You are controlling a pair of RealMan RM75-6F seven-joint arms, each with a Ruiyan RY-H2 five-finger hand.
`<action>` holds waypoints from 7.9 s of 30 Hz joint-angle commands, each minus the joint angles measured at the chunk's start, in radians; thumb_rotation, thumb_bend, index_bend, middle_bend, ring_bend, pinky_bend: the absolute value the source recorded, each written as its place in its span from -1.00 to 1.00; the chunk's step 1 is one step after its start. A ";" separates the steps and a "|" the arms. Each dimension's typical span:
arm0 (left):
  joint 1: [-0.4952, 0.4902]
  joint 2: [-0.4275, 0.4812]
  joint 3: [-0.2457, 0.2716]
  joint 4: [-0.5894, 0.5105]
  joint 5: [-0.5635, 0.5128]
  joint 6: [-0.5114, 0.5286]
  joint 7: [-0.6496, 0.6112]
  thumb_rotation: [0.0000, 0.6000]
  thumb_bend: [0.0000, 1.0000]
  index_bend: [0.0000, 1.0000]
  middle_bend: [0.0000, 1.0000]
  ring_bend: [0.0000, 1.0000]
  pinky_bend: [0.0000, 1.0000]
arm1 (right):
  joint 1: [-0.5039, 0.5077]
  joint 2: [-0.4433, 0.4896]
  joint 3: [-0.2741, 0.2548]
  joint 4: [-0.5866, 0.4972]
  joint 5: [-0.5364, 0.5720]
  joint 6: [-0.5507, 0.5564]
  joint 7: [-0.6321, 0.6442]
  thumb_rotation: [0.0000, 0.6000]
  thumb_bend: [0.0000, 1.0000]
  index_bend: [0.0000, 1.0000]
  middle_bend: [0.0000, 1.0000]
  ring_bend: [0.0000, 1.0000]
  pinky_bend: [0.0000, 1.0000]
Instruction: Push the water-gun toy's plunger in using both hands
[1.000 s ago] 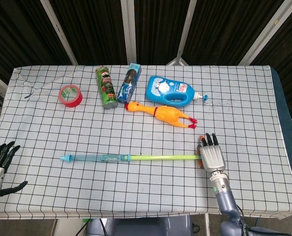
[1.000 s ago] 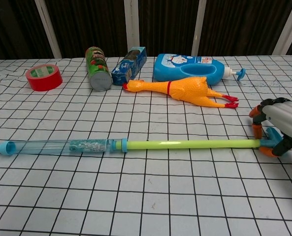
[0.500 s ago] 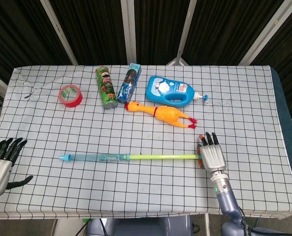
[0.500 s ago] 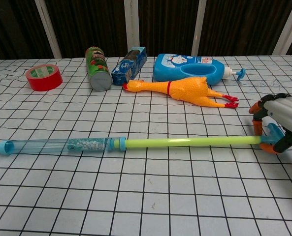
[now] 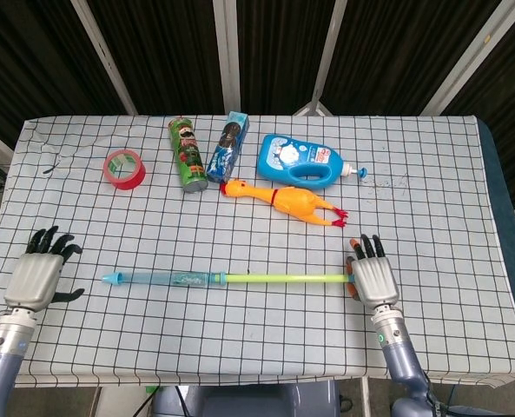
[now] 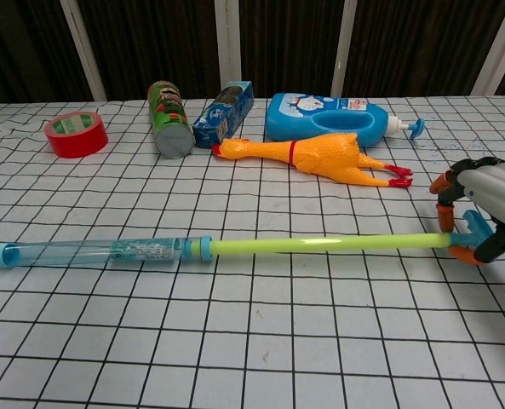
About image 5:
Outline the blue table edge padding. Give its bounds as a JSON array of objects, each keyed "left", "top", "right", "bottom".
[{"left": 476, "top": 119, "right": 515, "bottom": 374}]

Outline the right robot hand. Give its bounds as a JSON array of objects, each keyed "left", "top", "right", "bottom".
[{"left": 346, "top": 234, "right": 400, "bottom": 310}]

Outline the red tape roll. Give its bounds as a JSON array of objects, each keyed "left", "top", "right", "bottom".
[{"left": 102, "top": 149, "right": 147, "bottom": 191}]

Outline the blue detergent bottle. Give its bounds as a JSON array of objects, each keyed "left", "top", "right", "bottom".
[{"left": 255, "top": 133, "right": 369, "bottom": 191}]

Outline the yellow rubber chicken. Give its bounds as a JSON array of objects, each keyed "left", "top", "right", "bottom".
[{"left": 219, "top": 178, "right": 349, "bottom": 229}]

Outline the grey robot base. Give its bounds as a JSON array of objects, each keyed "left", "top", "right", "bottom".
[{"left": 152, "top": 381, "right": 341, "bottom": 417}]

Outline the white checkered tablecloth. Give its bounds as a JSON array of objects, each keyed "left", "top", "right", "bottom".
[{"left": 0, "top": 115, "right": 515, "bottom": 388}]

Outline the green chips can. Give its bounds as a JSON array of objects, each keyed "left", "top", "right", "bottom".
[{"left": 167, "top": 116, "right": 209, "bottom": 194}]

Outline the blue toy water syringe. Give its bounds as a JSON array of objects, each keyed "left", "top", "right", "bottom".
[{"left": 101, "top": 268, "right": 357, "bottom": 290}]

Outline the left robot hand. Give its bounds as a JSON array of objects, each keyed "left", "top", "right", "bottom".
[{"left": 3, "top": 225, "right": 85, "bottom": 313}]

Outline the white metal frame post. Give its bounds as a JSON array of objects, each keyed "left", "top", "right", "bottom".
[
  {"left": 69, "top": 0, "right": 139, "bottom": 116},
  {"left": 212, "top": 0, "right": 242, "bottom": 116},
  {"left": 294, "top": 0, "right": 349, "bottom": 116},
  {"left": 417, "top": 0, "right": 513, "bottom": 116}
]

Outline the blue cookie box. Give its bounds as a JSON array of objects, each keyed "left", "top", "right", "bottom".
[{"left": 206, "top": 111, "right": 251, "bottom": 183}]

